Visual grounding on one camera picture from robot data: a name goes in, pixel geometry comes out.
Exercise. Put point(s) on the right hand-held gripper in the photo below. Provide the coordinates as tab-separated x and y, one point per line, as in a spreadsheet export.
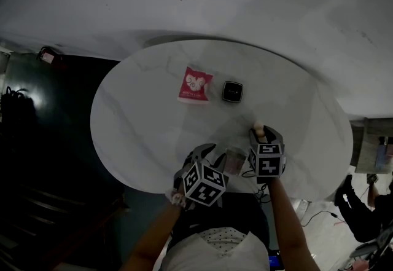
270	165

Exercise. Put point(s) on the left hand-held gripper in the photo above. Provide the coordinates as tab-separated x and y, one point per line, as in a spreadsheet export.
204	183

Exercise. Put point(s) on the small cream round object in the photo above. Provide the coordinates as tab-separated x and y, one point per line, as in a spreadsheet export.
260	131

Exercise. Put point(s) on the clear patterned small packet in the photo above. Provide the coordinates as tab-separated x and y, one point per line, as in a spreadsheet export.
235	161

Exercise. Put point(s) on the small black square box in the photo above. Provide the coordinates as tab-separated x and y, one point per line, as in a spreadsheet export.
232	91

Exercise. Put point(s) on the red snack packet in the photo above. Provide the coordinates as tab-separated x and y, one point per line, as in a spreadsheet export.
195	85

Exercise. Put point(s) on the person's left forearm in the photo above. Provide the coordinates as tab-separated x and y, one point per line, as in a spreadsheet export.
150	239

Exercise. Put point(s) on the person's right forearm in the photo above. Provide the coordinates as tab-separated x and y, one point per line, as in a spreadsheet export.
291	226

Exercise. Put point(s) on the white oval marble table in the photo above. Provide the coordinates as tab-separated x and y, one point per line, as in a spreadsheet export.
138	116

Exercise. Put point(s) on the white wrist scrunchie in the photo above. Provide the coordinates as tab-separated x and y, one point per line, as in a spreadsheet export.
176	199

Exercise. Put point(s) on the person's black garment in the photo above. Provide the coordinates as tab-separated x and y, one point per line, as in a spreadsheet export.
239	217

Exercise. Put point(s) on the person's white dotted top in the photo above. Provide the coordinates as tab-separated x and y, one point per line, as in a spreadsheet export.
212	256

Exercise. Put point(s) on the grey side desk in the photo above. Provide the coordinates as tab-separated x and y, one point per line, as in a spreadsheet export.
368	147

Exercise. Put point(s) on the black device with blue screen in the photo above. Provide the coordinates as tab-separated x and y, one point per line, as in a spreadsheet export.
274	260

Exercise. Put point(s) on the red fire extinguisher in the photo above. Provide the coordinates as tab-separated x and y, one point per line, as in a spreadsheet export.
49	57

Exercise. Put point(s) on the black bag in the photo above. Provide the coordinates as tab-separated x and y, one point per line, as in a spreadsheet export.
18	107

